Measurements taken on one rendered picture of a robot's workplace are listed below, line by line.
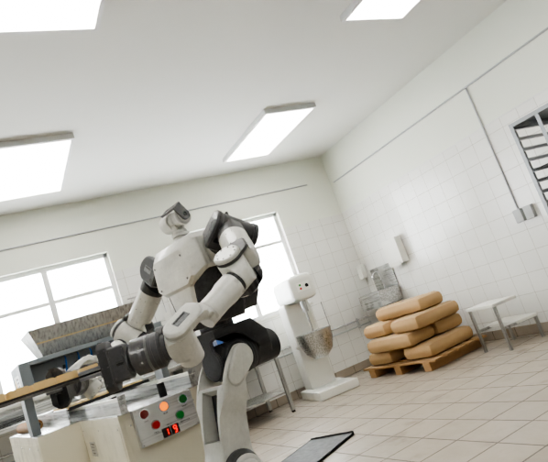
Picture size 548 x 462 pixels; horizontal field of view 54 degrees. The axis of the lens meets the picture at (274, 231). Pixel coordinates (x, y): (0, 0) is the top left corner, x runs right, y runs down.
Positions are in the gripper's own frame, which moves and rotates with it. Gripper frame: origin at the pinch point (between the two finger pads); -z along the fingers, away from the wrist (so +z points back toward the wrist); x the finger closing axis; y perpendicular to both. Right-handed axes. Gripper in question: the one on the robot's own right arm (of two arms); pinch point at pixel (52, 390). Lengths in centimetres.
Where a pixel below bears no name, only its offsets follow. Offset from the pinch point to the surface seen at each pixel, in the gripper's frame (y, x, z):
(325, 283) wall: 132, 25, 565
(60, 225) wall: -136, 177, 421
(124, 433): 2.4, -22.7, 41.3
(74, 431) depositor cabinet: -39, -20, 97
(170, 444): 15, -33, 50
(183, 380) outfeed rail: 25, -13, 60
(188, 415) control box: 24, -26, 52
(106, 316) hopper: -16, 29, 116
